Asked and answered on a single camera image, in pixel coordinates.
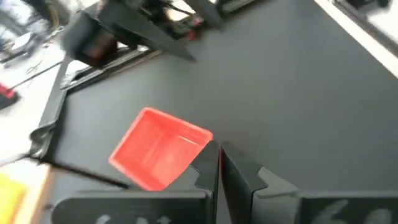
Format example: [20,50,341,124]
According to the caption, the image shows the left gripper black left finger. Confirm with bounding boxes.
[188,139,220,224]

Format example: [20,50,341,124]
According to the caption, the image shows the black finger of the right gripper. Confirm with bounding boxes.
[102,4,197,62]
[183,0,225,30]

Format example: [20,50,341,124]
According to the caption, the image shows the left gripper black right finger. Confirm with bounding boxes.
[220,141,269,224]

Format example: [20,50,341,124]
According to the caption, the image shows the red slotted plastic basket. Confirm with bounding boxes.
[108,106,215,192]

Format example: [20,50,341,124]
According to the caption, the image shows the yellow slotted plastic basket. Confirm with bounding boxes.
[0,172,28,224]

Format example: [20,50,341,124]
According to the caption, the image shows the black table mat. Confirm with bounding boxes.
[40,0,398,224]

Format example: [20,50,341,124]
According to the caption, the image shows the red and black tool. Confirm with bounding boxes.
[0,82,20,110]

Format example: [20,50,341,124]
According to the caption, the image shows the black aluminium rig frame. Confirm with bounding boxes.
[29,46,164,164]

